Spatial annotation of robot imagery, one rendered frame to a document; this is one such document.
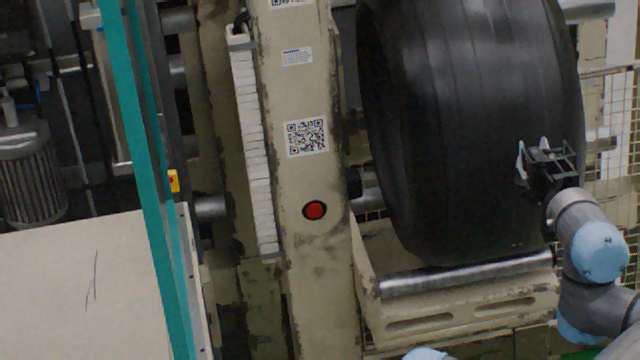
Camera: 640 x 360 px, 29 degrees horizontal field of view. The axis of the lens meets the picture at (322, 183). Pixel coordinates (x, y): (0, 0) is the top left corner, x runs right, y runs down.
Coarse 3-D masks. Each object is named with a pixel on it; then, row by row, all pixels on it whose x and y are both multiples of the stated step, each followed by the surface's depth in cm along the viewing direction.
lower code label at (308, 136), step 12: (300, 120) 212; (312, 120) 213; (324, 120) 213; (288, 132) 213; (300, 132) 214; (312, 132) 214; (324, 132) 215; (288, 144) 215; (300, 144) 215; (312, 144) 215; (324, 144) 216; (288, 156) 216
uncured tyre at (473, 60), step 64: (384, 0) 208; (448, 0) 202; (512, 0) 202; (384, 64) 250; (448, 64) 197; (512, 64) 198; (576, 64) 203; (384, 128) 251; (448, 128) 198; (512, 128) 199; (576, 128) 202; (384, 192) 239; (448, 192) 202; (512, 192) 203; (448, 256) 215
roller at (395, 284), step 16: (512, 256) 230; (528, 256) 230; (544, 256) 230; (400, 272) 229; (416, 272) 228; (432, 272) 228; (448, 272) 228; (464, 272) 228; (480, 272) 229; (496, 272) 229; (512, 272) 230; (384, 288) 227; (400, 288) 227; (416, 288) 228; (432, 288) 229
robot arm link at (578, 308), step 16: (560, 288) 177; (576, 288) 173; (592, 288) 172; (608, 288) 173; (624, 288) 174; (560, 304) 177; (576, 304) 174; (592, 304) 173; (608, 304) 172; (624, 304) 171; (560, 320) 178; (576, 320) 175; (592, 320) 173; (608, 320) 172; (576, 336) 176; (592, 336) 176; (608, 336) 174
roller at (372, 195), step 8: (368, 192) 251; (376, 192) 251; (352, 200) 250; (360, 200) 250; (368, 200) 250; (376, 200) 250; (352, 208) 250; (360, 208) 251; (368, 208) 251; (376, 208) 252
